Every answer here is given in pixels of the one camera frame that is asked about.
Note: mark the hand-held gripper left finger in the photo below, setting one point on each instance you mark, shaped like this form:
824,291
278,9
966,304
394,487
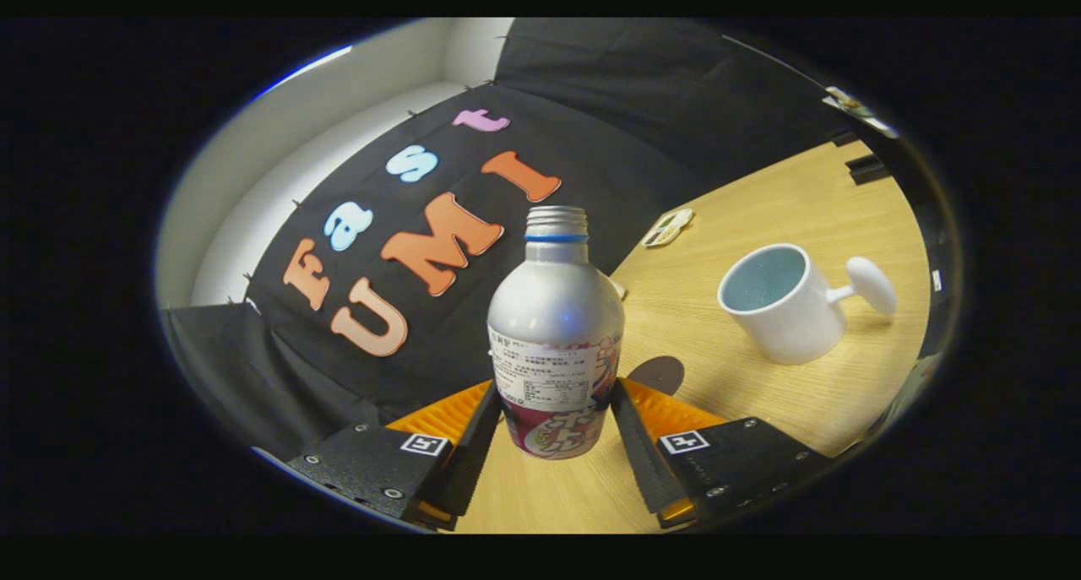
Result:
473,462

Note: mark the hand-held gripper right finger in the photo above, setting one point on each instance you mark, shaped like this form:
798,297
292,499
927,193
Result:
646,462

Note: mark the brown round coaster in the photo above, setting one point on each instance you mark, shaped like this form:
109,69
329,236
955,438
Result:
657,373

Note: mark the silver juice bottle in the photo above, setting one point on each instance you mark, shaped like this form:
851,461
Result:
556,310

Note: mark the white cup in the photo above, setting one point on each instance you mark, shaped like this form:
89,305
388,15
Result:
781,318

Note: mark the wooden table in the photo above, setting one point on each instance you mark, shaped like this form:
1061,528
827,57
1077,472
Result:
760,394

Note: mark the white divided snack dish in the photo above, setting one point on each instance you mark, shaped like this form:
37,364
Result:
667,227

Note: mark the black table clamp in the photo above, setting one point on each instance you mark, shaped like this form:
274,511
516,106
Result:
867,168
844,138

